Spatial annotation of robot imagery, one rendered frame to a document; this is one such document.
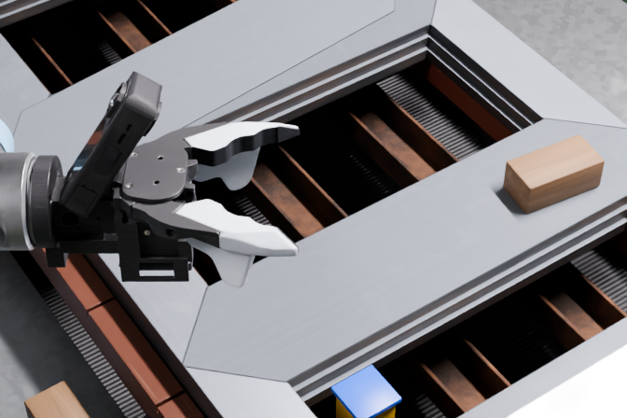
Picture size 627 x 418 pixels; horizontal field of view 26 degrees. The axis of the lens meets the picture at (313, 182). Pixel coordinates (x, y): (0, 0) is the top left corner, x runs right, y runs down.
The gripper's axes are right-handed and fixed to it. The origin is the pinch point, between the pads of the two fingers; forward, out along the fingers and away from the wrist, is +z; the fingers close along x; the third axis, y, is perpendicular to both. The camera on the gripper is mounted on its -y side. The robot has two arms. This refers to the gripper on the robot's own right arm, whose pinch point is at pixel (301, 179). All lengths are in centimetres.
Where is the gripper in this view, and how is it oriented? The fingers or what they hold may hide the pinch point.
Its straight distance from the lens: 102.5
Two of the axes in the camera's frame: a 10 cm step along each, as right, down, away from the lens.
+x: 0.0, 6.0, -8.0
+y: 0.0, 8.0, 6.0
